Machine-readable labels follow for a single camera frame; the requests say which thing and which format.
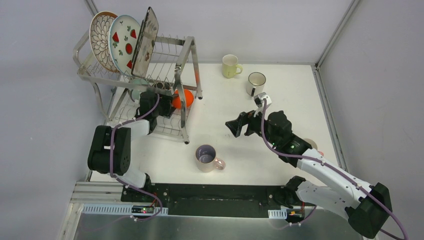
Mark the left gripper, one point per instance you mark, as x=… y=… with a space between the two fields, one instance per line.
x=166 y=105

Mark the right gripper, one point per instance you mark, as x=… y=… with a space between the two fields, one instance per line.
x=243 y=119

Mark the orange plastic bowl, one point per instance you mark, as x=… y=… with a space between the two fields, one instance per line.
x=189 y=99

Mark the brown patterned small bowl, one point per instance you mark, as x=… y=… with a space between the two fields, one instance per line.
x=162 y=85

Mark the mint green bowl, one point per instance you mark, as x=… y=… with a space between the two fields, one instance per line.
x=135 y=94

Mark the pink iridescent mug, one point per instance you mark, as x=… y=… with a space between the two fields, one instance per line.
x=206 y=159

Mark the square flower pattern plate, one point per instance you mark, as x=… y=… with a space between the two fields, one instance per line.
x=145 y=44

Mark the watermelon pattern round plate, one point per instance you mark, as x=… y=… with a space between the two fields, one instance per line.
x=122 y=38

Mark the floral petal brown-rim plate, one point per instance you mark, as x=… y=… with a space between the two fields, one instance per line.
x=99 y=39

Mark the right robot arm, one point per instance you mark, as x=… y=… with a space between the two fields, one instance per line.
x=366 y=207

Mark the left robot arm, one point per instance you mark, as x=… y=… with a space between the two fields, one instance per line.
x=110 y=151

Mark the stainless steel dish rack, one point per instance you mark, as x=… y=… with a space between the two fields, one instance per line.
x=175 y=61

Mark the white mug dark rim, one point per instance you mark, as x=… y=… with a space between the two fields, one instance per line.
x=255 y=83

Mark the yellow mug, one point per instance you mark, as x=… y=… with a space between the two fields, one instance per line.
x=230 y=66

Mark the pink cup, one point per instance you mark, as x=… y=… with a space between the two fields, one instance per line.
x=314 y=145

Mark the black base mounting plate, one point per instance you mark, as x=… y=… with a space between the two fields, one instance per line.
x=210 y=200

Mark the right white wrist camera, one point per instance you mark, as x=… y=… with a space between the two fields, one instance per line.
x=262 y=101

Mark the aluminium frame rail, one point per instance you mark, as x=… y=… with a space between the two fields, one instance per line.
x=328 y=113

